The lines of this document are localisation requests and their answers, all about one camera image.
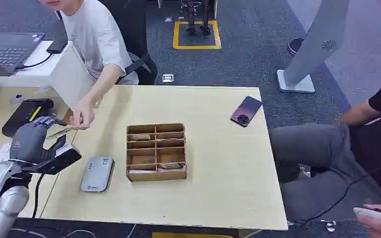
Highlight person's hand holding card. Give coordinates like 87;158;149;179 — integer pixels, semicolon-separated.
68;98;96;129

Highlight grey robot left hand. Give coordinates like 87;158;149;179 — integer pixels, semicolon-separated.
9;116;67;164

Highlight white handheld device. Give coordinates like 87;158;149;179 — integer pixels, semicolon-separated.
353;206;381;223

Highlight black device with yellow stripe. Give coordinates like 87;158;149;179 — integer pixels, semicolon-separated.
1;98;55;138

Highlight white desk cabinet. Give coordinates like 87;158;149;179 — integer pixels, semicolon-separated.
0;40;95;110

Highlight chair caster wheel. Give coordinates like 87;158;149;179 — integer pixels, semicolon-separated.
320;219;338;233

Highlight grey flat case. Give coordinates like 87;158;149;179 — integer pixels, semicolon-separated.
80;155;116;194

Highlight black power adapter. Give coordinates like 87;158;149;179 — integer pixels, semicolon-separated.
46;38;69;55

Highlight person in pale shirt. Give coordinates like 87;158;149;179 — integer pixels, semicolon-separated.
36;0;140;129

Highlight wooden card box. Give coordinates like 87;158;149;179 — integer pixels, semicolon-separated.
126;123;188;182

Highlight person in black shirt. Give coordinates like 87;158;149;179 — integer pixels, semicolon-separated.
268;72;381;225

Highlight black office chair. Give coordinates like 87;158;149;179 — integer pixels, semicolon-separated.
55;0;159;86

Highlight grey laptop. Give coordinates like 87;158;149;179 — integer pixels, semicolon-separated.
0;32;46;77

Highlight black humanoid robot legs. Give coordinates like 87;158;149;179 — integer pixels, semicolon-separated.
180;0;213;36

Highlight purple smartphone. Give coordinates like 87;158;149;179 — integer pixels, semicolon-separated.
230;95;264;128

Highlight white slanted stand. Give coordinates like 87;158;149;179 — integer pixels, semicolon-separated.
276;0;351;94

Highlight round black base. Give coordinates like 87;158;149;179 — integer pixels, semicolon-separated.
286;37;306;56

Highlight long black cable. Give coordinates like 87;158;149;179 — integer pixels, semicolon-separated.
290;157;381;228

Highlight black laptop cable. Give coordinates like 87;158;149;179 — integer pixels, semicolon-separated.
14;53;54;70

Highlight white floor cable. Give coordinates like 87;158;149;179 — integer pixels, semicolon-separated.
11;224;138;238

